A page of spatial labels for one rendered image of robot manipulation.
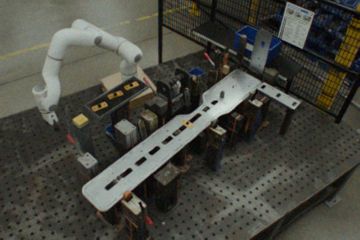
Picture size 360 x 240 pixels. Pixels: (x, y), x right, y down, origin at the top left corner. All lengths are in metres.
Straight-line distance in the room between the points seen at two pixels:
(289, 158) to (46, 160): 1.59
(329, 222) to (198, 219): 1.38
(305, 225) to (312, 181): 0.72
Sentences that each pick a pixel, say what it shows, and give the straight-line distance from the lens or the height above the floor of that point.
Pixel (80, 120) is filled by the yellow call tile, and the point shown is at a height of 1.16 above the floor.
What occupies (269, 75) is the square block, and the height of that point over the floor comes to 1.04.
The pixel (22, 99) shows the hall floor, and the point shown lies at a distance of 3.87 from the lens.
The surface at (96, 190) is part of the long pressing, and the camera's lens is 1.71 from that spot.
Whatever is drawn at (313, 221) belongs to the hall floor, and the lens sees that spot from 2.97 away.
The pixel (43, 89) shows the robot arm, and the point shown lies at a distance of 1.96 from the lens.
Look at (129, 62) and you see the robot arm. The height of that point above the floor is 1.14.
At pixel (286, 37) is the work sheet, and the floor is 1.18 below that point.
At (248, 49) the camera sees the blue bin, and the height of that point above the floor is 1.08.
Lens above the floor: 2.43
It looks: 43 degrees down
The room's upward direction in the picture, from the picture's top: 3 degrees clockwise
